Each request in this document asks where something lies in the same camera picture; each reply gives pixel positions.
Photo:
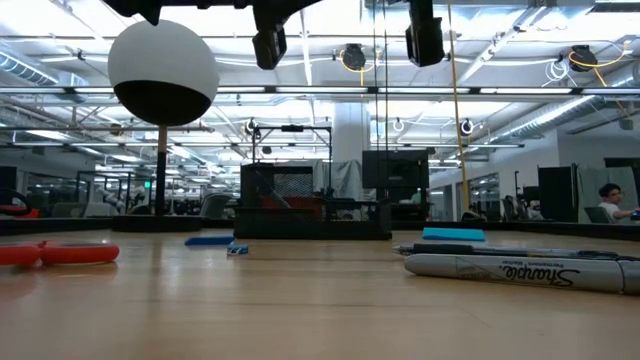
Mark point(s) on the blue and white pen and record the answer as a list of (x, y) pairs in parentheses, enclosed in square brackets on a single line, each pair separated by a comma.
[(272, 192)]

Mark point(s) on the light blue sticky note pad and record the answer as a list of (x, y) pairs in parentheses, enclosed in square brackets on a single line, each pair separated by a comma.
[(454, 234)]

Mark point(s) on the dark blue eraser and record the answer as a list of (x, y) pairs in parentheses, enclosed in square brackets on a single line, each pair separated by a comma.
[(210, 240)]

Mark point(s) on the small blue binder clip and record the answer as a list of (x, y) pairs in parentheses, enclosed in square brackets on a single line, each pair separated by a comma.
[(238, 249)]

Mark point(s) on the black pen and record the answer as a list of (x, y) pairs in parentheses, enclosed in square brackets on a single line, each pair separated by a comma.
[(450, 248)]

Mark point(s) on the silver Sharpie marker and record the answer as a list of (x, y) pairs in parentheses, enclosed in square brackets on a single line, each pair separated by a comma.
[(500, 272)]

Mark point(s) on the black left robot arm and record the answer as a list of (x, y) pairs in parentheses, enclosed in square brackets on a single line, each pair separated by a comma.
[(145, 10)]

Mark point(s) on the black mesh desk organizer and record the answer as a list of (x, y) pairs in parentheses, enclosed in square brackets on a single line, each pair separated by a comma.
[(310, 227)]

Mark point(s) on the white globe table lamp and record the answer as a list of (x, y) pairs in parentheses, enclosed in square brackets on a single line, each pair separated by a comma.
[(162, 65)]

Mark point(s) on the black monitor screen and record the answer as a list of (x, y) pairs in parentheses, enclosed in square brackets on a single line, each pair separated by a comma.
[(395, 170)]

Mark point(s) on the black cabinet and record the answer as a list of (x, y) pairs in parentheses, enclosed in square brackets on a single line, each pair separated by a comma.
[(557, 195)]

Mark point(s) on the grey-green curtain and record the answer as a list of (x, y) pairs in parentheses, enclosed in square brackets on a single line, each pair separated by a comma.
[(590, 190)]

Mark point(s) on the person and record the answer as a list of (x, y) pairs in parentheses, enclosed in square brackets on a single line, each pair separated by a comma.
[(611, 197)]

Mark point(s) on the red and black cart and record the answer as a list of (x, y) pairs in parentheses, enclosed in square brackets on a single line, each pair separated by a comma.
[(20, 212)]

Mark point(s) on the black metal frame rig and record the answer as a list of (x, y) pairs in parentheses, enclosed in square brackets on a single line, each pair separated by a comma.
[(292, 128)]

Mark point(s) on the silver ventilation duct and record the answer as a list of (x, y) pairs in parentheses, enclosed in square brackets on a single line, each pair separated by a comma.
[(550, 116)]

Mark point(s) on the black metal table frame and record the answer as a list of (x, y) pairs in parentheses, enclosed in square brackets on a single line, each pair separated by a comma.
[(550, 229)]

